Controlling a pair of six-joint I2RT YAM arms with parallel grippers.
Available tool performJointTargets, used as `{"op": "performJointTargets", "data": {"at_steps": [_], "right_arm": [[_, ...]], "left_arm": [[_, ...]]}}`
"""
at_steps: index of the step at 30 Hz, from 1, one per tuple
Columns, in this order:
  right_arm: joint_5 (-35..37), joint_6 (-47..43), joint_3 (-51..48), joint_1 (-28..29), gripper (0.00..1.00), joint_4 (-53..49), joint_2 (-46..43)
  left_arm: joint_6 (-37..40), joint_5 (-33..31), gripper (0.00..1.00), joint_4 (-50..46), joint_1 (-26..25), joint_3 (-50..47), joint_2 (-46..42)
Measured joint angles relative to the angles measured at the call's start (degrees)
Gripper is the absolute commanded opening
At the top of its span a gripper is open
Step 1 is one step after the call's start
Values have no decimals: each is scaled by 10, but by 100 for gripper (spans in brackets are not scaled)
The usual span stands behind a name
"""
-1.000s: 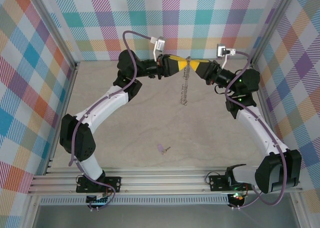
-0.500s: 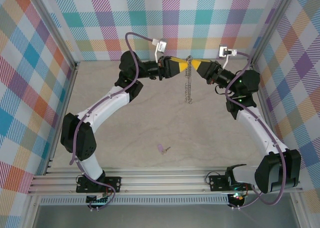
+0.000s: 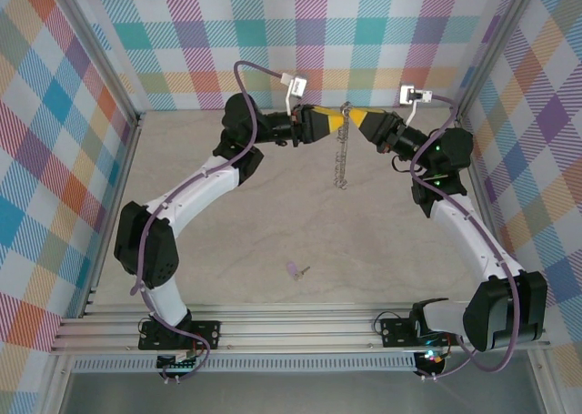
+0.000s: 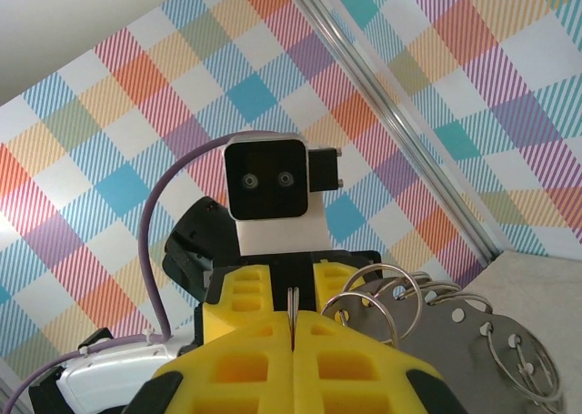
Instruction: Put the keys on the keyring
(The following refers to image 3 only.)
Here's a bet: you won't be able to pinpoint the silver keyring chain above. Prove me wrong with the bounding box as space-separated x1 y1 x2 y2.
327 100 355 192

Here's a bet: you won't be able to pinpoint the key with purple cover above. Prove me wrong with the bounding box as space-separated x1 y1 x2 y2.
285 261 311 281

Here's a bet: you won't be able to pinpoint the aluminium mounting rails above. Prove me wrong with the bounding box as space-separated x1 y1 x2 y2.
48 300 552 356

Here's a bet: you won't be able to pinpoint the controller board with lit LEDs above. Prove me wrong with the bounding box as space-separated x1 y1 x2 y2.
417 348 451 366

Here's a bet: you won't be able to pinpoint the green terminal controller board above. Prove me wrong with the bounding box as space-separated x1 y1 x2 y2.
156 352 204 372

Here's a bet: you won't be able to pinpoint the grey sheet metal panel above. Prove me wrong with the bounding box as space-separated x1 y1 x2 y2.
58 370 547 414

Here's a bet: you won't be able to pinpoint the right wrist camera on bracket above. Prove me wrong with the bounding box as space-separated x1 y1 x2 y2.
397 84 437 126

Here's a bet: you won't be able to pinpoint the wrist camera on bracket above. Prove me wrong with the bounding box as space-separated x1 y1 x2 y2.
397 84 437 126
279 71 309 117

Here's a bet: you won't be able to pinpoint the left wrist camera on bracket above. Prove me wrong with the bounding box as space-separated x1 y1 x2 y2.
279 71 309 117

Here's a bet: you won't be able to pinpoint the aluminium frame post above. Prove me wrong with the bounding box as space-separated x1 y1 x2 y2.
45 0 147 126
449 0 547 124

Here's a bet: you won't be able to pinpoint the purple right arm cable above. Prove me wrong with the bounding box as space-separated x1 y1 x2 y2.
408 94 520 381

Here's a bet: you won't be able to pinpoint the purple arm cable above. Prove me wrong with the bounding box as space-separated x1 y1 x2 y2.
131 61 292 382
408 94 520 381

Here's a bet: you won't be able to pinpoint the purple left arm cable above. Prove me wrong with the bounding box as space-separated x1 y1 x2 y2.
131 61 292 382

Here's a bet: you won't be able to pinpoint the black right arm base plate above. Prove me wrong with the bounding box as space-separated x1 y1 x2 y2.
380 316 465 348

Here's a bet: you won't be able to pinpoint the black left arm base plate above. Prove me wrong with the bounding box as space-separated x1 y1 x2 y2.
137 318 223 352

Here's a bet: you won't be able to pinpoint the grey slotted cable duct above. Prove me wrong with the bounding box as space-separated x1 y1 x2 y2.
71 357 418 374

